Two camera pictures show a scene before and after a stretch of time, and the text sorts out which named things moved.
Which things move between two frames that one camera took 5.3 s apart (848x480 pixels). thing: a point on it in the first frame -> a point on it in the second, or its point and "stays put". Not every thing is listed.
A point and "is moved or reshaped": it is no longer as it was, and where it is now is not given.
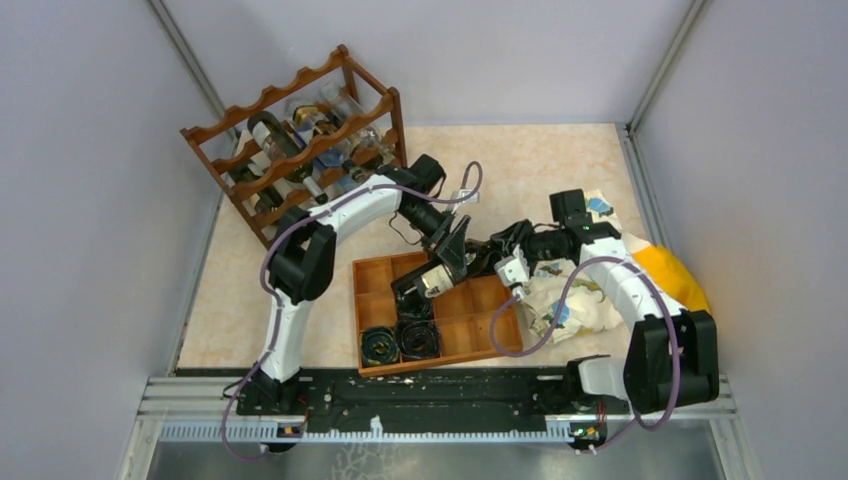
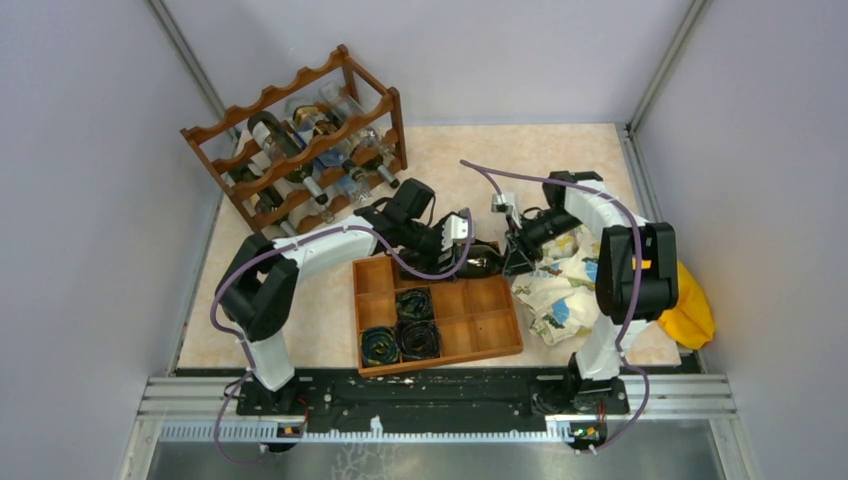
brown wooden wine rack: [295, 146] stays put
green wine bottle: [430, 280] is moved or reshaped
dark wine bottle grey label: [269, 134] stays put
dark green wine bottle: [266, 198] stays put
